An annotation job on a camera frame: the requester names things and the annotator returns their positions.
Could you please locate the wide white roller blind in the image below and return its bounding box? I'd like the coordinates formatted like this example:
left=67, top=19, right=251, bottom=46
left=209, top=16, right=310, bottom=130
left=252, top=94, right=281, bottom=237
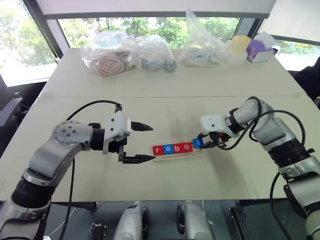
left=36, top=0, right=278, bottom=18

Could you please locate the black table frame bar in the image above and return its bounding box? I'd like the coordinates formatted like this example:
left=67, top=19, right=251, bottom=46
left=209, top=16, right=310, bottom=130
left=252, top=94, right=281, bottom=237
left=49, top=201, right=100, bottom=211

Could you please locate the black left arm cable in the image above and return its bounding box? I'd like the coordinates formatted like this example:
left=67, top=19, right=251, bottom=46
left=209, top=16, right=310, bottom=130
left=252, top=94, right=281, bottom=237
left=58, top=100, right=124, bottom=240

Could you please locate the narrow white roller blind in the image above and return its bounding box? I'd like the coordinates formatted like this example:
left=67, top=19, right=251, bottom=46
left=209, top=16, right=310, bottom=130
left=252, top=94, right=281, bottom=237
left=258, top=0, right=320, bottom=43

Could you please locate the tall clear plastic bag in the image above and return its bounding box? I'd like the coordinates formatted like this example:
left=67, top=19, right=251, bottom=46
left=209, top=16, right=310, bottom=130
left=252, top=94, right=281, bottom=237
left=177, top=8, right=228, bottom=68

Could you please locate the black slanted bar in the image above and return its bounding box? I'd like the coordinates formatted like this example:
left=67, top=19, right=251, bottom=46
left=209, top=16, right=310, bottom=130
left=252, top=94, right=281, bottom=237
left=228, top=206, right=248, bottom=240

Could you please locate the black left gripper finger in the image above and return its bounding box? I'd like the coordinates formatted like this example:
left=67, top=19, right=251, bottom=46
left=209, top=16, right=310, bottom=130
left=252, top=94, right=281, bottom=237
left=130, top=121, right=154, bottom=133
left=121, top=154, right=157, bottom=165

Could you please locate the plastic bag with grey items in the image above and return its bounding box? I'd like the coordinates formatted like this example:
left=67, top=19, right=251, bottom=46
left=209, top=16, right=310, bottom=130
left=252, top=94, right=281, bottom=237
left=126, top=34, right=179, bottom=74

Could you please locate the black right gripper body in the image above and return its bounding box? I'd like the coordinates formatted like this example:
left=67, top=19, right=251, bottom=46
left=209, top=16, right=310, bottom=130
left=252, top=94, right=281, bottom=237
left=206, top=131, right=233, bottom=149

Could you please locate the red r letter block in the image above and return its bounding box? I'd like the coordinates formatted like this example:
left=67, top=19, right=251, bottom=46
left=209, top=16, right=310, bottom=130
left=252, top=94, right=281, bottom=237
left=152, top=145, right=165, bottom=157

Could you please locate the translucent container with yellow lid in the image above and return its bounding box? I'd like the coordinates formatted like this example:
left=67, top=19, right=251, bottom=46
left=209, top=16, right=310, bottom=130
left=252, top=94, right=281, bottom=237
left=226, top=34, right=252, bottom=65

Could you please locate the silver rounded leg shell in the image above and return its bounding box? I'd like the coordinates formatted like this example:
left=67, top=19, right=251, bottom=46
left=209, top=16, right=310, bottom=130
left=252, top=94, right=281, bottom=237
left=112, top=201, right=150, bottom=240
left=177, top=201, right=216, bottom=240

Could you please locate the black office chair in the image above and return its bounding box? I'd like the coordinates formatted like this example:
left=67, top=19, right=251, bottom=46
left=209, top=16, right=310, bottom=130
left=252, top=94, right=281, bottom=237
left=0, top=74, right=48, bottom=142

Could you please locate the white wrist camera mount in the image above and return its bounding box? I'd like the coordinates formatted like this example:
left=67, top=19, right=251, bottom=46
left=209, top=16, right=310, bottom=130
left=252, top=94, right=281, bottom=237
left=101, top=111, right=132, bottom=156
left=199, top=114, right=238, bottom=139

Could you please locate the purple and white box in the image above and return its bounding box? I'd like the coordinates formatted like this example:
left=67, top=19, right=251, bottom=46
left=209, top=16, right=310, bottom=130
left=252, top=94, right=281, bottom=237
left=245, top=31, right=279, bottom=63

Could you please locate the small black bracket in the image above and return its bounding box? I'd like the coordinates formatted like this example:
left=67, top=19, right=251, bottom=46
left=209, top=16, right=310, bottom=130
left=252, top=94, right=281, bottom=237
left=90, top=221, right=108, bottom=240

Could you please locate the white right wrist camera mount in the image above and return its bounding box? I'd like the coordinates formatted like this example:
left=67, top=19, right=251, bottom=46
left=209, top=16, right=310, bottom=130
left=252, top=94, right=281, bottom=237
left=199, top=114, right=238, bottom=139

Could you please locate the person in dark clothing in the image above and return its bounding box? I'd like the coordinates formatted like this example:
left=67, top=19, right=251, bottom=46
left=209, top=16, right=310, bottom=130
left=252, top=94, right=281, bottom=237
left=293, top=56, right=320, bottom=102

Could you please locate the plastic bag with pink items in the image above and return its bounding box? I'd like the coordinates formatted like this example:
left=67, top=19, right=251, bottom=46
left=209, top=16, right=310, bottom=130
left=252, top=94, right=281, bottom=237
left=80, top=29, right=137, bottom=79

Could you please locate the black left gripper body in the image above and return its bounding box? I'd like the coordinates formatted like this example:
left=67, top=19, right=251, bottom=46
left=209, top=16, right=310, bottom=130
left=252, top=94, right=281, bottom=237
left=107, top=135, right=129, bottom=164

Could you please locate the wooden letter tray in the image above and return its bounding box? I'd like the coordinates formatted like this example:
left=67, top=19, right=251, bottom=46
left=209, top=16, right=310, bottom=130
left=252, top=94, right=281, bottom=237
left=149, top=141, right=198, bottom=163

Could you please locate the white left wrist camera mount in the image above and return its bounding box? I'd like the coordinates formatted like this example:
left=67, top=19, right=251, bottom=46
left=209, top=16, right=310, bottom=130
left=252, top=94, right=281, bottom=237
left=101, top=111, right=132, bottom=156

